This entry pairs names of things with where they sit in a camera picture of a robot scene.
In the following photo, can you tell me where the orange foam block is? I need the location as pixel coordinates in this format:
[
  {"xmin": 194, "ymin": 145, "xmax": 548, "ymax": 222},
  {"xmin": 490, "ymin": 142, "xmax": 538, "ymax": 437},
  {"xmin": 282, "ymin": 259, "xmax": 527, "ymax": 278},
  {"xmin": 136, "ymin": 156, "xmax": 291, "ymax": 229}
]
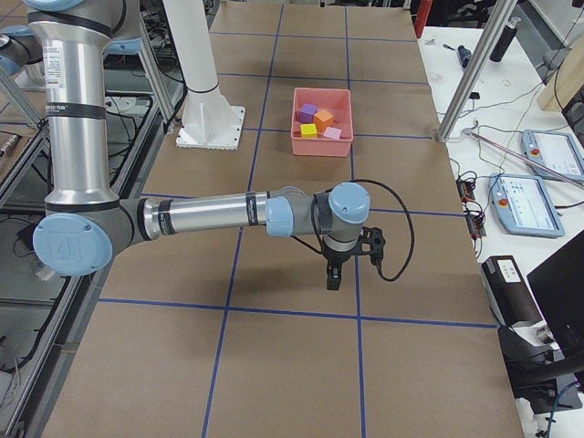
[{"xmin": 314, "ymin": 109, "xmax": 335, "ymax": 132}]

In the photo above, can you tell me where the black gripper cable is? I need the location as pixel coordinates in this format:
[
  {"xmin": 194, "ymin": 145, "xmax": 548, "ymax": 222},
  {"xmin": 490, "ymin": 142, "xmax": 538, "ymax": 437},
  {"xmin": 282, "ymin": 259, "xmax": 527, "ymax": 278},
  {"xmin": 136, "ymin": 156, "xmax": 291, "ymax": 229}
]
[{"xmin": 291, "ymin": 178, "xmax": 416, "ymax": 282}]

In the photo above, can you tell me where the far teach pendant tablet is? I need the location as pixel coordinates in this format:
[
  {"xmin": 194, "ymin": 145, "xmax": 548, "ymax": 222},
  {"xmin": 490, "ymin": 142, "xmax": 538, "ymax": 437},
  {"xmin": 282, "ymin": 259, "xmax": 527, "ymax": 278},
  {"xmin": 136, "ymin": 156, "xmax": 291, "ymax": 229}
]
[{"xmin": 521, "ymin": 130, "xmax": 583, "ymax": 183}]

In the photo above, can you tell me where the yellow foam block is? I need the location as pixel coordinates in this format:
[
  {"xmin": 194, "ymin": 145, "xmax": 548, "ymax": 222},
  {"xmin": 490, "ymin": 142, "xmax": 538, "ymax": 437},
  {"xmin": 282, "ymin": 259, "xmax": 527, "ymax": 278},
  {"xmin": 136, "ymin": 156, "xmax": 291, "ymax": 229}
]
[{"xmin": 300, "ymin": 123, "xmax": 318, "ymax": 139}]

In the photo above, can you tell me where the near teach pendant tablet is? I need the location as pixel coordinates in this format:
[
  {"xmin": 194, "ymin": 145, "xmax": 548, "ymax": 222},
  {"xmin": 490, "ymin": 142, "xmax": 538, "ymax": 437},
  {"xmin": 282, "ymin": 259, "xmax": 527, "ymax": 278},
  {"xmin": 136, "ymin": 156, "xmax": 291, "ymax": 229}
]
[{"xmin": 489, "ymin": 173, "xmax": 565, "ymax": 238}]

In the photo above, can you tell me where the teach pendant tablet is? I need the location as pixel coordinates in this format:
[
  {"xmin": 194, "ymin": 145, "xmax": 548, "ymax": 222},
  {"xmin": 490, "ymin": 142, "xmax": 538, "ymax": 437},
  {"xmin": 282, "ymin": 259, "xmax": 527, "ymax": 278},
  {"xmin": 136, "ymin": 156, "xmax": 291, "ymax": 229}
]
[
  {"xmin": 489, "ymin": 173, "xmax": 565, "ymax": 238},
  {"xmin": 521, "ymin": 130, "xmax": 583, "ymax": 183}
]

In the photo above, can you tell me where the aluminium frame post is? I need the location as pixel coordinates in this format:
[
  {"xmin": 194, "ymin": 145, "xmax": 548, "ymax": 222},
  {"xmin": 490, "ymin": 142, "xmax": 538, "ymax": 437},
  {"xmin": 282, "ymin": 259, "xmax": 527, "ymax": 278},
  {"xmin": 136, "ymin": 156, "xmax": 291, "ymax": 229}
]
[{"xmin": 436, "ymin": 0, "xmax": 517, "ymax": 143}]

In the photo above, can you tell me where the pink plastic bin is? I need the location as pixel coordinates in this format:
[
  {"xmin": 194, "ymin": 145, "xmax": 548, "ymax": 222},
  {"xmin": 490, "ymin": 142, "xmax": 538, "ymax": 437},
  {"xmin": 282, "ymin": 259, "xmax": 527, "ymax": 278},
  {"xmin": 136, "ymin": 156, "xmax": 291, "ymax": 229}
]
[{"xmin": 290, "ymin": 88, "xmax": 353, "ymax": 158}]

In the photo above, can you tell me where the black cylinder bottle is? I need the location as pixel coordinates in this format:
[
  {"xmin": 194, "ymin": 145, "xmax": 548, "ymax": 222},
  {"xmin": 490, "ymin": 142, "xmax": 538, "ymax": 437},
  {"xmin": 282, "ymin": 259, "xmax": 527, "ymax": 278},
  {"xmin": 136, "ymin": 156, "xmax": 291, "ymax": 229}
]
[{"xmin": 489, "ymin": 16, "xmax": 521, "ymax": 63}]

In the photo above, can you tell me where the black monitor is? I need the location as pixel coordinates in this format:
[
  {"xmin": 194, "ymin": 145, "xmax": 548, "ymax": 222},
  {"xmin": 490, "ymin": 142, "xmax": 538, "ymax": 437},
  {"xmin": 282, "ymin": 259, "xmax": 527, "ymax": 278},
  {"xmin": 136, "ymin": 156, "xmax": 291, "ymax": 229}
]
[{"xmin": 527, "ymin": 232, "xmax": 584, "ymax": 354}]

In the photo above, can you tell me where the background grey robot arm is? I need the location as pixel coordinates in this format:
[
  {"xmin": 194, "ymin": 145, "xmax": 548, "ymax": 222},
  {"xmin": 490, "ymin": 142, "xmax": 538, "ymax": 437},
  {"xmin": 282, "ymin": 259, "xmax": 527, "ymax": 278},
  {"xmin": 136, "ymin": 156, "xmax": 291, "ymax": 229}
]
[{"xmin": 1, "ymin": 25, "xmax": 43, "ymax": 76}]

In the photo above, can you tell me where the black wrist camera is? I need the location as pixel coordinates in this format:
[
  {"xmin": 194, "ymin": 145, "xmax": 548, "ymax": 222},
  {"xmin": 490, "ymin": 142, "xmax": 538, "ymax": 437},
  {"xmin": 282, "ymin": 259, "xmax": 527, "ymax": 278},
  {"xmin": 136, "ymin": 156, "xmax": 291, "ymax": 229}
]
[{"xmin": 360, "ymin": 226, "xmax": 386, "ymax": 268}]

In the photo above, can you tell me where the black box device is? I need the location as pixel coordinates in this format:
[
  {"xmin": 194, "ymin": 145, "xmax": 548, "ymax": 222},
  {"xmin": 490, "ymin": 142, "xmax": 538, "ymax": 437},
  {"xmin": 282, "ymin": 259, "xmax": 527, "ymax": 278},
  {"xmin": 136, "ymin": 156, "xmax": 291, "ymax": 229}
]
[{"xmin": 481, "ymin": 255, "xmax": 543, "ymax": 329}]

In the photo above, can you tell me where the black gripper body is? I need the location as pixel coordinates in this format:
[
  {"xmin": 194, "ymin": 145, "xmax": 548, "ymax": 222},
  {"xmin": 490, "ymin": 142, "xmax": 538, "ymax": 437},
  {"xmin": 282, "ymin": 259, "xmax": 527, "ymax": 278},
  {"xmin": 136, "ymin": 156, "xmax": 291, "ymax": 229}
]
[{"xmin": 321, "ymin": 235, "xmax": 362, "ymax": 274}]

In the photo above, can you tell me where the red circuit board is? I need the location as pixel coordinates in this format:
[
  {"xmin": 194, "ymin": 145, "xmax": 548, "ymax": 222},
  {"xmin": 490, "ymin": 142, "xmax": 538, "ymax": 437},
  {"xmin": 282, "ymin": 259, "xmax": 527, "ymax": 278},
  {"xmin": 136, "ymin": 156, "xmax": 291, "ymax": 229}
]
[{"xmin": 456, "ymin": 177, "xmax": 485, "ymax": 240}]

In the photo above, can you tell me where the pink foam block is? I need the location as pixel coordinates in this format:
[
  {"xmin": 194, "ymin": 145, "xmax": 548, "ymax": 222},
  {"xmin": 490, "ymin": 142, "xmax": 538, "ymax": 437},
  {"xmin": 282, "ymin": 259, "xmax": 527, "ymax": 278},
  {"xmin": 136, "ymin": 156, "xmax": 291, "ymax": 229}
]
[{"xmin": 322, "ymin": 127, "xmax": 342, "ymax": 140}]

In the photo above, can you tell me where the purple foam block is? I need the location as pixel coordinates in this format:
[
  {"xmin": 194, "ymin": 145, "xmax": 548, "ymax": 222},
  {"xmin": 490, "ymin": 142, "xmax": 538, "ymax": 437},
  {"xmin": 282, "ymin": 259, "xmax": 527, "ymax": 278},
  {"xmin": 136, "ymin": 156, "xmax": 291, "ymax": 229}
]
[{"xmin": 297, "ymin": 103, "xmax": 318, "ymax": 124}]

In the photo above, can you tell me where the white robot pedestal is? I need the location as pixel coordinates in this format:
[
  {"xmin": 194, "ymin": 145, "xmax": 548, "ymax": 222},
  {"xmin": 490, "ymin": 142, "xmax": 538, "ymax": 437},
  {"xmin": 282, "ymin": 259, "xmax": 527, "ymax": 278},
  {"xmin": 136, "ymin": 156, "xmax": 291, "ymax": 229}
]
[{"xmin": 163, "ymin": 0, "xmax": 245, "ymax": 151}]

